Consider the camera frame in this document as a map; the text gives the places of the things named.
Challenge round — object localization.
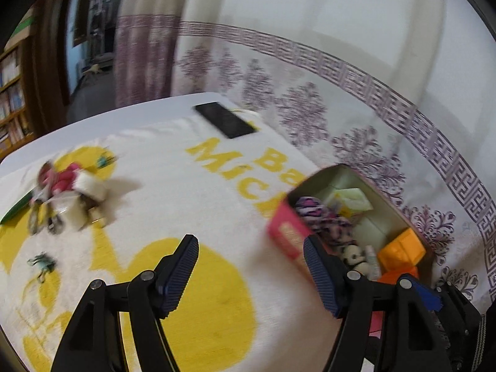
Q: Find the red-orange embossed toy cube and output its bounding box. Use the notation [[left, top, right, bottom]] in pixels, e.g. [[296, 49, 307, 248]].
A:
[[378, 265, 421, 284]]

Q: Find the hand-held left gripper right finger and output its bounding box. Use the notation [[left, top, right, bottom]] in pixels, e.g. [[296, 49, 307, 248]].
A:
[[303, 236, 452, 372]]

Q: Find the orange ribbed toy cube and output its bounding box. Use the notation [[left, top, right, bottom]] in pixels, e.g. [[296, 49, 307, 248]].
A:
[[377, 228, 427, 270]]

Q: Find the yellow-green cardboard box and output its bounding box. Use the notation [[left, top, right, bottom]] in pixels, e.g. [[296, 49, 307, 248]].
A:
[[327, 186, 374, 218]]

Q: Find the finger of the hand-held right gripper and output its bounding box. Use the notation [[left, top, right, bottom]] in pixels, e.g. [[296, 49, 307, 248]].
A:
[[436, 279, 482, 339], [415, 281, 446, 314]]

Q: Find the white patterned curtain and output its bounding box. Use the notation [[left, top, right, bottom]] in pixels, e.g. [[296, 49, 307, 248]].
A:
[[170, 0, 496, 308]]

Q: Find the black white panda toy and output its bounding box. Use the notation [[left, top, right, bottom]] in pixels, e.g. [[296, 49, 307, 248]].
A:
[[341, 245, 371, 277]]

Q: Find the pink tin container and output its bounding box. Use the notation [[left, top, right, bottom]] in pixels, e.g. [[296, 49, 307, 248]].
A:
[[267, 164, 435, 336]]

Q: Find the purple patterned curtain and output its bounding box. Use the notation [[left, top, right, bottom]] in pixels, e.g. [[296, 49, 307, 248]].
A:
[[114, 0, 183, 108]]

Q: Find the purple leopard print scrunchie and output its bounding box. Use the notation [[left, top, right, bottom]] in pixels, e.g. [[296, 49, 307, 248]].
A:
[[294, 197, 355, 249]]

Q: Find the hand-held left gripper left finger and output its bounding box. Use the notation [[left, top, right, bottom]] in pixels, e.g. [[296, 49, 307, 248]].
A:
[[50, 234, 200, 372]]

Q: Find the white charging cable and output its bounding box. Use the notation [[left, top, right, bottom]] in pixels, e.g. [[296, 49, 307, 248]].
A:
[[232, 108, 261, 122]]

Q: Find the black smartphone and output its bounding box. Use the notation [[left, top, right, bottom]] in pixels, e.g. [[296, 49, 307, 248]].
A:
[[194, 102, 257, 140]]

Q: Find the pink red object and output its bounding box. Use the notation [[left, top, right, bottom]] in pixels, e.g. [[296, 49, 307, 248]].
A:
[[38, 161, 83, 199]]

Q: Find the white yellow printed towel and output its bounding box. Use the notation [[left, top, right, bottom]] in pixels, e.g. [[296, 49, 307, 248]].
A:
[[0, 118, 349, 372]]

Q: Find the white green ointment tube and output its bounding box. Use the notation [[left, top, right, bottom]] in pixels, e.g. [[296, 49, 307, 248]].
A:
[[364, 245, 383, 280]]

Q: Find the large wooden bookshelf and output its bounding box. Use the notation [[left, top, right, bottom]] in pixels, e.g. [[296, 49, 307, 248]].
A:
[[0, 8, 43, 156]]

